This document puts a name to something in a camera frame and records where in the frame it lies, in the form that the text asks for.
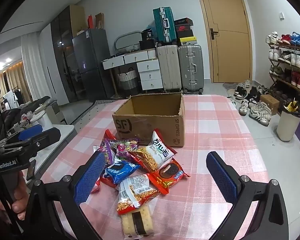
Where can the wooden shoe rack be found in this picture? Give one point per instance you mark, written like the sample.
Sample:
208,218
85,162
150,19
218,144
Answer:
285,64

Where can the white noodle snack bag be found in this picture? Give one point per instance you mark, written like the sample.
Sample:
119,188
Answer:
152,156

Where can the white drawer desk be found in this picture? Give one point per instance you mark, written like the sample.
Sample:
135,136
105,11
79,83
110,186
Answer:
146,65

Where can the teal suitcase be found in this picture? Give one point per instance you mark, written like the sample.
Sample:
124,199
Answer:
165,27

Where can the red triangular snack bag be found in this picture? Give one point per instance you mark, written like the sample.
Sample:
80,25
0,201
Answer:
107,136

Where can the purple candy bag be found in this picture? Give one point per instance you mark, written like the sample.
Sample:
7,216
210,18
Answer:
121,149
108,153

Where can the black refrigerator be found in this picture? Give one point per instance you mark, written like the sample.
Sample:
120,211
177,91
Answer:
91,49

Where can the dotted floor rug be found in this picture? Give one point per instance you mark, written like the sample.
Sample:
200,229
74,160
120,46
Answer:
90,113

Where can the silver suitcase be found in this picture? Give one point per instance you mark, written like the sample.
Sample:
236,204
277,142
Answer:
191,68

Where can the wooden door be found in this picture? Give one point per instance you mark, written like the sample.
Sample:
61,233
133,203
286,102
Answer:
228,40

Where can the small cardboard box on floor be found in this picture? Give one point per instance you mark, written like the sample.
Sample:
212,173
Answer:
271,102

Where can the blue Oreo packet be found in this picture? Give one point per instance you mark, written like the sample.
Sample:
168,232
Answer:
119,171

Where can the beige suitcase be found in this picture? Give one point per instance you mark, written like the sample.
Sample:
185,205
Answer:
169,67

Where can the white trash bin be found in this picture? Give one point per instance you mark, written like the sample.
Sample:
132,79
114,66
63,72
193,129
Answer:
288,124

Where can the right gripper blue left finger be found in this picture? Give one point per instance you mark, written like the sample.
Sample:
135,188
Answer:
87,175

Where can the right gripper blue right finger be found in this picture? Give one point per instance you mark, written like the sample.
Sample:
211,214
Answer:
225,177

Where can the person left hand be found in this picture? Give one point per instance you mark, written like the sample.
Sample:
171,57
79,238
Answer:
21,198

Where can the dark glass cabinet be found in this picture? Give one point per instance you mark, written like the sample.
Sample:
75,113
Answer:
64,28

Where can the SF cardboard box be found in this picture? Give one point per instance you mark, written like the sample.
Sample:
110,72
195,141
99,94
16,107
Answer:
140,115

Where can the orange chocolate pie packet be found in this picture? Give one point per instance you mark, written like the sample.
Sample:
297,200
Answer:
167,175

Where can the cream sandwich cracker packet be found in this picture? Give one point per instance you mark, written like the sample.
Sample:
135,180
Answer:
138,223

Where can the woven laundry basket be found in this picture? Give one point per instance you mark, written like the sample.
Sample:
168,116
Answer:
128,80

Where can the stack of shoe boxes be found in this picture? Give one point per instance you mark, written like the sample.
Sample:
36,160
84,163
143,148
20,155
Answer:
183,28

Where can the red wafer packet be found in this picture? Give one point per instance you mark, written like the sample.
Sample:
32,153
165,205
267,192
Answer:
106,180

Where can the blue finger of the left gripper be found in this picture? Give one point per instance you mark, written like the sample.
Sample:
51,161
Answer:
44,139
30,132

